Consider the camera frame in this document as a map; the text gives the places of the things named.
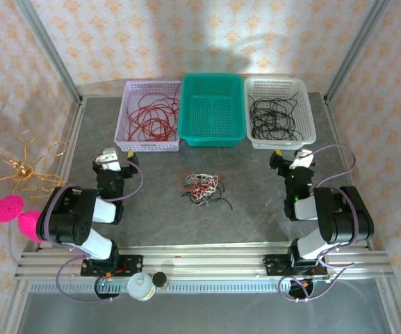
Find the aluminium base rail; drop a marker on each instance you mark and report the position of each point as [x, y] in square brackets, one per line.
[203, 259]

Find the teal plastic basket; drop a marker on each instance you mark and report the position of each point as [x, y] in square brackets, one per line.
[214, 111]

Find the white plastic basket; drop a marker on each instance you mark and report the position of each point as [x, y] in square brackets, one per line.
[280, 85]

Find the aluminium frame post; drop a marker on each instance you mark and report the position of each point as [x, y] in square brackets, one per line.
[47, 45]
[356, 45]

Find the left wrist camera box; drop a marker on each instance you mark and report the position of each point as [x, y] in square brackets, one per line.
[107, 158]

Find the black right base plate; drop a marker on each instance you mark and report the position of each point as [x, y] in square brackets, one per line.
[273, 264]

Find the black bottle cap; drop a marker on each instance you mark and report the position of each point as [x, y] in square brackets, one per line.
[159, 279]

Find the lavender plastic basket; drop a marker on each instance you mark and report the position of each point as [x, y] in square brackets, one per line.
[148, 146]

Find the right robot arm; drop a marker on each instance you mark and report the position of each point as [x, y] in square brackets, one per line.
[339, 215]

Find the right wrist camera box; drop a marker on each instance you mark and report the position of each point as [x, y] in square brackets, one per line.
[302, 158]

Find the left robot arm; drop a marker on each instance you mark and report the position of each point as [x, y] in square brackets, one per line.
[78, 215]

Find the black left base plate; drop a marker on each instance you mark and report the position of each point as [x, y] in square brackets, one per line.
[132, 264]

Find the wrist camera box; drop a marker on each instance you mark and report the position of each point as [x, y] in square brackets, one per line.
[107, 158]
[302, 158]

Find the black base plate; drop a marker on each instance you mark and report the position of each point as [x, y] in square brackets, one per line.
[273, 264]
[132, 264]

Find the white bottle cap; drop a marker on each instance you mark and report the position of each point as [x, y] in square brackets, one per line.
[140, 286]

